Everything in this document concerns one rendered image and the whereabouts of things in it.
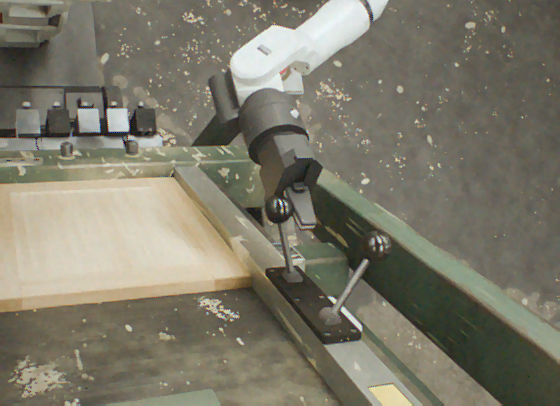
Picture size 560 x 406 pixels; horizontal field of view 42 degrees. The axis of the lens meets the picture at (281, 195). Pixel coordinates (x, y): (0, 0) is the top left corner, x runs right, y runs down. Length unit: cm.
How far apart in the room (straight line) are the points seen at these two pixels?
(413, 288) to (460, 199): 176
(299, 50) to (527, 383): 54
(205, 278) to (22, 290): 25
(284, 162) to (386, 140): 186
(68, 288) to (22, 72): 136
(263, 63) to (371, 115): 176
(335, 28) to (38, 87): 131
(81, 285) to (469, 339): 53
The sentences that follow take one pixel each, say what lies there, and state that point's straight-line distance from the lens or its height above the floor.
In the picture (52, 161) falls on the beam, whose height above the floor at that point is 88.
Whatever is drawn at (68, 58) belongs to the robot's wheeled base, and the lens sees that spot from 235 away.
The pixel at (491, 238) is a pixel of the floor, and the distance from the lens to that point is 292.
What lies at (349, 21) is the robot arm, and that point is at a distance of 115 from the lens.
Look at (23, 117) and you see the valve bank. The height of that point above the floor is 76.
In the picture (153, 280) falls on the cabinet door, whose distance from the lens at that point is 104.
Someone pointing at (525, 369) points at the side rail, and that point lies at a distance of 95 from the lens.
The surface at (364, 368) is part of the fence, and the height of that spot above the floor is 157.
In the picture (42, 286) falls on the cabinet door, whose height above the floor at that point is 128.
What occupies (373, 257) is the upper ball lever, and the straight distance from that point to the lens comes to 87.
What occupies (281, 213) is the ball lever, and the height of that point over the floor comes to 146.
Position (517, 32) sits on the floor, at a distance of 333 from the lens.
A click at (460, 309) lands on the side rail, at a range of 104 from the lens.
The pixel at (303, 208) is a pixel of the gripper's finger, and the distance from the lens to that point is 95.
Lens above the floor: 231
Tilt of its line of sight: 65 degrees down
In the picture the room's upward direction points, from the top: 56 degrees clockwise
